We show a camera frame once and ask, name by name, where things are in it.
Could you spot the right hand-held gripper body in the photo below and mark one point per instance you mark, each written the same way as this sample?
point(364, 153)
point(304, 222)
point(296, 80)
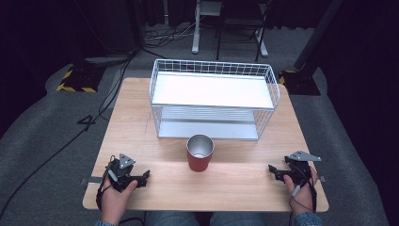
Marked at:
point(299, 169)

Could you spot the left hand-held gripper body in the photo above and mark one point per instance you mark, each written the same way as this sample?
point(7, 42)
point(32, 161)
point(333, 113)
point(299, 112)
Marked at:
point(121, 169)

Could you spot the red metal cup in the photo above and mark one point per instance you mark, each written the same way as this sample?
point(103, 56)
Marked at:
point(199, 155)

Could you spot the person's right hand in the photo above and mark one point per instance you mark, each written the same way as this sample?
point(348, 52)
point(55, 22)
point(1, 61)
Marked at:
point(302, 197)

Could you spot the person's left hand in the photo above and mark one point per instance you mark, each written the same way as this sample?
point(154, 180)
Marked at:
point(114, 201)

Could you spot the grey tape strip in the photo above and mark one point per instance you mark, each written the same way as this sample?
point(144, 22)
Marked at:
point(94, 180)
point(322, 179)

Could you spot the person's left leg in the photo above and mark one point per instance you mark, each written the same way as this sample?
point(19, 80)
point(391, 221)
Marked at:
point(172, 219)

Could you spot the person's leg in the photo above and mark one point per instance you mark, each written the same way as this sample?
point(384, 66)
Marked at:
point(238, 220)
point(172, 219)

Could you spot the person's right leg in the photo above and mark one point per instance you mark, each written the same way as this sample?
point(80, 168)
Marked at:
point(238, 220)

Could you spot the yellow black striped stand base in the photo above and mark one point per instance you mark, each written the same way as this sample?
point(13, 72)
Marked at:
point(299, 82)
point(80, 80)

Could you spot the white desk leg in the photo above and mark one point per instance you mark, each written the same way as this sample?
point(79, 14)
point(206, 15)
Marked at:
point(197, 28)
point(263, 42)

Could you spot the black slanted stand pole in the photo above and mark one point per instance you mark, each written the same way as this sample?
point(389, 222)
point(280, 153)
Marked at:
point(316, 34)

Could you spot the black upright stand pole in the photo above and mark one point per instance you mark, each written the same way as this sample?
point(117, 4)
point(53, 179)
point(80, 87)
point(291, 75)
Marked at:
point(82, 31)

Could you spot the black metal chair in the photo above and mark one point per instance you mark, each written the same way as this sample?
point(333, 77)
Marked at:
point(241, 22)

